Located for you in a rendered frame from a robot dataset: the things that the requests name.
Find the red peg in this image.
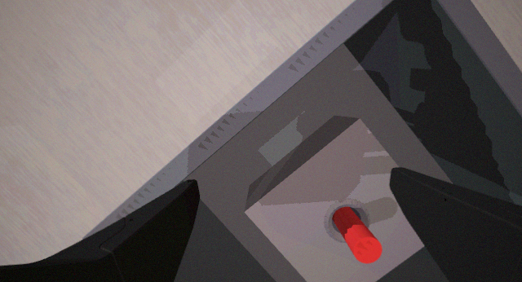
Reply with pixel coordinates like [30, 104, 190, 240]
[332, 207, 383, 264]

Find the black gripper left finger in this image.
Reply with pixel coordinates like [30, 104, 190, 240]
[0, 179, 200, 282]

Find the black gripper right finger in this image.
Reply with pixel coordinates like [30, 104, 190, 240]
[390, 167, 522, 282]

